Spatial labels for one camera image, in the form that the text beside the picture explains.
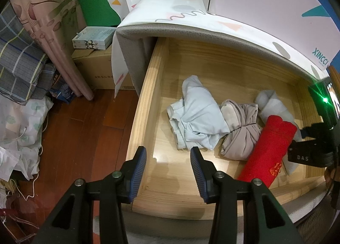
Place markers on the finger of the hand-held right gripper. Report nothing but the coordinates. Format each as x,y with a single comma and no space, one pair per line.
309,131

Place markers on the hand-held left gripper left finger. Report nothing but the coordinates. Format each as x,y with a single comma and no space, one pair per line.
138,172

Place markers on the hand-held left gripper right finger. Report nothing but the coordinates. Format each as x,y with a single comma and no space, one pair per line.
199,177

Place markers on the red underwear roll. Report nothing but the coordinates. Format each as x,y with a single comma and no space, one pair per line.
268,148

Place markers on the light grey padded bra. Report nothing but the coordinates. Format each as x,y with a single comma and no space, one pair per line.
271,105

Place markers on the grey hexagon print underwear roll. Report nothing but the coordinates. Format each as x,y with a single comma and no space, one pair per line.
239,132

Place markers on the light blue underwear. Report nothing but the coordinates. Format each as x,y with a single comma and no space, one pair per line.
196,113

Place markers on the wooden drawer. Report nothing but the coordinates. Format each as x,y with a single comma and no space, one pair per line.
212,74

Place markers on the brown ribbed cloth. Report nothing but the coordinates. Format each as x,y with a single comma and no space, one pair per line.
316,220

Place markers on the blue packet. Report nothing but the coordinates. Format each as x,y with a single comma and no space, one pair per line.
62,91

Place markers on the brown cardboard box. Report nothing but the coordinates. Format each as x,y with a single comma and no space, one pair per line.
98,68

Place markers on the grey padded nightstand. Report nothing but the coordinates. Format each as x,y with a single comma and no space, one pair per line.
132,60

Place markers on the white leaf print bag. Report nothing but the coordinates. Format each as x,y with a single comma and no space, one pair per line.
24,119

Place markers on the small blue white box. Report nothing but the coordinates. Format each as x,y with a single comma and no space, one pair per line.
93,35

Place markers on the grey plaid cloth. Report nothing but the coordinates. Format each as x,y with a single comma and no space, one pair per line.
18,58

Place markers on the patterned white cover cloth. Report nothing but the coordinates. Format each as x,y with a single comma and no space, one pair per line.
170,7

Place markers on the beige leaf print curtain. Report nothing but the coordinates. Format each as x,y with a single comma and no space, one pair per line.
50,15

